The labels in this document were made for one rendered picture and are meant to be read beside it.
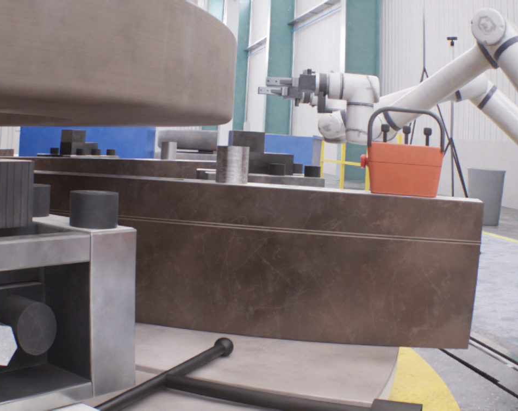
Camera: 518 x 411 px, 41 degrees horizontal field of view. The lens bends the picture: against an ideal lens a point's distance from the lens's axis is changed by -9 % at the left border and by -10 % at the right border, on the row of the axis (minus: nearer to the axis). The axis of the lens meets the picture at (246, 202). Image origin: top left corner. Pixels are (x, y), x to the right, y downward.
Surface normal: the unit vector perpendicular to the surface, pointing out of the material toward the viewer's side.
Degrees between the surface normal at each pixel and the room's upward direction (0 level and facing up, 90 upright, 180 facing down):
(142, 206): 90
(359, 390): 0
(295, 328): 90
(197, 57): 90
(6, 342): 90
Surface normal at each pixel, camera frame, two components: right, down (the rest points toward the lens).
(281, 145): -0.17, 0.07
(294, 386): 0.05, -1.00
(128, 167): 0.54, 0.09
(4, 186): 0.82, 0.09
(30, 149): 0.18, 0.08
